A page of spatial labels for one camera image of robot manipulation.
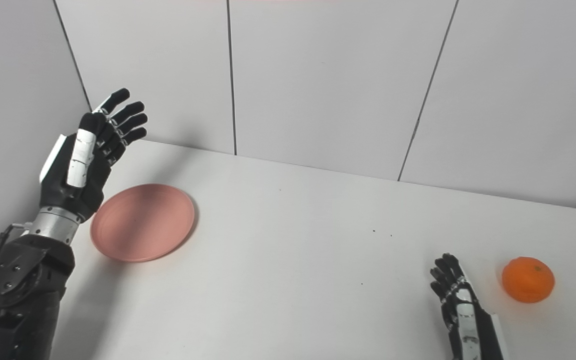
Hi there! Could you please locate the orange fruit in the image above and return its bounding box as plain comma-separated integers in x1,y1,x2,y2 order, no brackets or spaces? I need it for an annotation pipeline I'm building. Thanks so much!
501,256,556,304

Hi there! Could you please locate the pink round plate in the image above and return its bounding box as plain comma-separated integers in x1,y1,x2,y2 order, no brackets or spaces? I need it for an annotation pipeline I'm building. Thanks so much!
90,183,196,263

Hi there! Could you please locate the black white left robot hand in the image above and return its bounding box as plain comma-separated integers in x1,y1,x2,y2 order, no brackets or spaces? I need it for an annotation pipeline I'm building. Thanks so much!
38,88,149,223

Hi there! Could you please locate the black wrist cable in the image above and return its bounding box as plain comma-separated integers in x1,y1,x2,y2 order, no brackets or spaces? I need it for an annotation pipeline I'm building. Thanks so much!
0,223,31,266

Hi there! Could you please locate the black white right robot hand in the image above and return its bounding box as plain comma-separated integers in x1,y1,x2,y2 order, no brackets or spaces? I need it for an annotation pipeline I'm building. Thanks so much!
429,253,505,360

